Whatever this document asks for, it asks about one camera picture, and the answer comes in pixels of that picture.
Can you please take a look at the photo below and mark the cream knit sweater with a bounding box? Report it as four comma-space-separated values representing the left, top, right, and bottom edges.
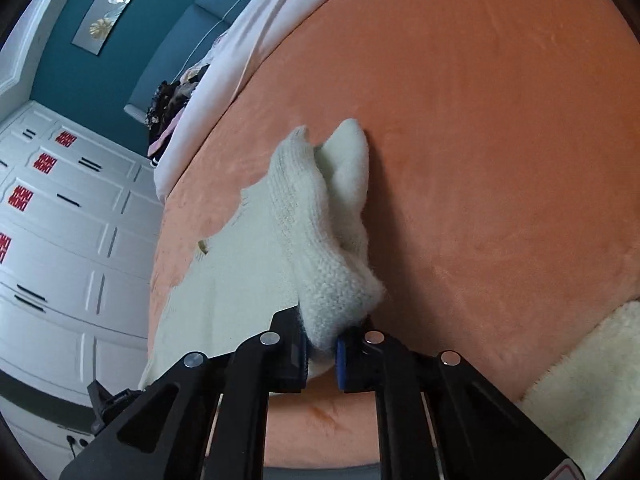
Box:
139, 118, 384, 387

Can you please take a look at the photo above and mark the pile of dark clothes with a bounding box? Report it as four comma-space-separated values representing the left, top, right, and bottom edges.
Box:
145, 64, 209, 167

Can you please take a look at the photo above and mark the fluffy cream blanket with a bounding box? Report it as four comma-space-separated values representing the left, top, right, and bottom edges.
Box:
518, 301, 639, 479

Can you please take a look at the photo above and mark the white panelled wardrobe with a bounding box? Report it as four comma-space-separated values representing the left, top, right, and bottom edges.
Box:
0, 100, 165, 480

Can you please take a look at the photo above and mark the orange velvet bed cover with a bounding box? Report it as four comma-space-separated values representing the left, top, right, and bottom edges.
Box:
149, 0, 639, 468

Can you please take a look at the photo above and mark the teal headboard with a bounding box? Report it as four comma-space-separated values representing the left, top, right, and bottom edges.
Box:
124, 0, 250, 124

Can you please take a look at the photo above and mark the floral wall picture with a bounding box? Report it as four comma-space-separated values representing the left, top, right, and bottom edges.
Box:
72, 0, 131, 56

